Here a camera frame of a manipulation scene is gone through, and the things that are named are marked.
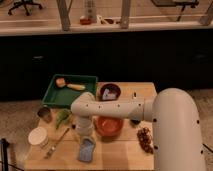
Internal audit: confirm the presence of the metal fork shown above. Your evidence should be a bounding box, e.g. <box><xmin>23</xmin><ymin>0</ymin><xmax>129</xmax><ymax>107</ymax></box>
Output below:
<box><xmin>44</xmin><ymin>128</ymin><xmax>70</xmax><ymax>159</ymax></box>

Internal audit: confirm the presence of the blue sponge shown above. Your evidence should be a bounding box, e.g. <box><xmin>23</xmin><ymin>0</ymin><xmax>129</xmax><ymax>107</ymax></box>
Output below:
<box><xmin>78</xmin><ymin>137</ymin><xmax>96</xmax><ymax>162</ymax></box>

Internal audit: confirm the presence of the small dark metal cup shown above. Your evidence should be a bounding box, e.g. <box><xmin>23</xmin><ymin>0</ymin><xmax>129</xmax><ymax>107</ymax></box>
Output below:
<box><xmin>37</xmin><ymin>107</ymin><xmax>52</xmax><ymax>123</ymax></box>

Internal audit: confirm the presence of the black office chair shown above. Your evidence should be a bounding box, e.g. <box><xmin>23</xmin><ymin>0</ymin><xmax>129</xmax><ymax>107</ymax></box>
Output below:
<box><xmin>8</xmin><ymin>0</ymin><xmax>43</xmax><ymax>16</ymax></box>

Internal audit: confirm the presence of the green leafy vegetable toy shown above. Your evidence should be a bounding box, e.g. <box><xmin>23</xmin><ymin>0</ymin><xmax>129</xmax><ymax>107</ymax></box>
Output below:
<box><xmin>55</xmin><ymin>109</ymin><xmax>70</xmax><ymax>128</ymax></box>

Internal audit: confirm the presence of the bunch of dark grapes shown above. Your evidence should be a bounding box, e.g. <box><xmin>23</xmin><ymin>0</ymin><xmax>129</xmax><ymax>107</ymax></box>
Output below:
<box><xmin>137</xmin><ymin>127</ymin><xmax>153</xmax><ymax>154</ymax></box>

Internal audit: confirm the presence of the green plastic tray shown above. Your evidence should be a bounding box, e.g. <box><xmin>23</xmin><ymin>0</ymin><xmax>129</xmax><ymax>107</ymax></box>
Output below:
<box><xmin>42</xmin><ymin>74</ymin><xmax>98</xmax><ymax>108</ymax></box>

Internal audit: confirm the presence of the red object on shelf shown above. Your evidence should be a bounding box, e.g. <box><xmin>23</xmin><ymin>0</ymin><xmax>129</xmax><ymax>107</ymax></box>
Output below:
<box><xmin>80</xmin><ymin>18</ymin><xmax>92</xmax><ymax>25</ymax></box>

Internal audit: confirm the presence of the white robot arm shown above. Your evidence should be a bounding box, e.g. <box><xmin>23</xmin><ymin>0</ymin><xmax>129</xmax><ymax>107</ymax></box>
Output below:
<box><xmin>70</xmin><ymin>88</ymin><xmax>206</xmax><ymax>171</ymax></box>

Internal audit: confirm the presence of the white round container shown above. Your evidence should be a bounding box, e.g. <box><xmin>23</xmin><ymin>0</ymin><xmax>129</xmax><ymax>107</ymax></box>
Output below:
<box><xmin>28</xmin><ymin>127</ymin><xmax>48</xmax><ymax>148</ymax></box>

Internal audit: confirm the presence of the dark bowl with white item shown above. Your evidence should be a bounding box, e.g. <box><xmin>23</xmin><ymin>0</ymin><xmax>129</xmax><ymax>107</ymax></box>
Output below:
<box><xmin>100</xmin><ymin>83</ymin><xmax>121</xmax><ymax>101</ymax></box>

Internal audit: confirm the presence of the orange plastic plate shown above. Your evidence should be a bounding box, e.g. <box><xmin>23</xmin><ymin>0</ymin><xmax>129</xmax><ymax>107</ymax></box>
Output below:
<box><xmin>94</xmin><ymin>117</ymin><xmax>124</xmax><ymax>137</ymax></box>

